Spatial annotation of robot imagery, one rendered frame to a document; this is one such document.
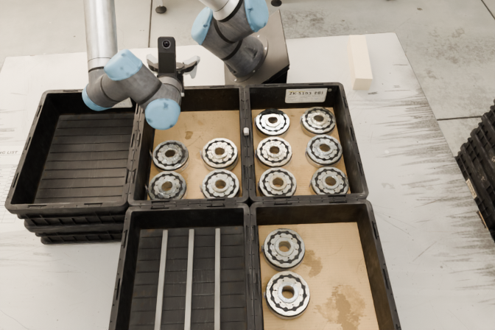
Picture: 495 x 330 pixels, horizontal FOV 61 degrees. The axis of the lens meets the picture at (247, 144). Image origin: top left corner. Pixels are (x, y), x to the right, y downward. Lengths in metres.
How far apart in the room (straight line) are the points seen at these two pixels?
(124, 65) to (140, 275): 0.51
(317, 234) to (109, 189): 0.58
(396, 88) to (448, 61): 1.35
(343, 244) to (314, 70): 0.78
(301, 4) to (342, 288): 2.43
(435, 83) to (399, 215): 1.58
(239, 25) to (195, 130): 0.34
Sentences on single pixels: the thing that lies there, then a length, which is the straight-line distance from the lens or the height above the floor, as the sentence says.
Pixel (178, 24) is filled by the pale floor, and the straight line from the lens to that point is 3.03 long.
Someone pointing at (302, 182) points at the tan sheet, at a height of 0.83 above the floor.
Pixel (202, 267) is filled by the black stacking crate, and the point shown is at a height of 0.83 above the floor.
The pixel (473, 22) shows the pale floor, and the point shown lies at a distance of 3.39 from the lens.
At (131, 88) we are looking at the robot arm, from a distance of 0.96.
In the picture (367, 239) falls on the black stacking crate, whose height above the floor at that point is 0.88.
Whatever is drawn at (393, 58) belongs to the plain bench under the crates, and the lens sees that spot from 1.79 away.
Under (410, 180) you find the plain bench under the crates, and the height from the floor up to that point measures 0.70.
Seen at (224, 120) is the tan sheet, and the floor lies 0.83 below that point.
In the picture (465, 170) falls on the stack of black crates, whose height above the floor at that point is 0.20.
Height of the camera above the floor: 1.84
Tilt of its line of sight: 54 degrees down
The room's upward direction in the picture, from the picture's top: straight up
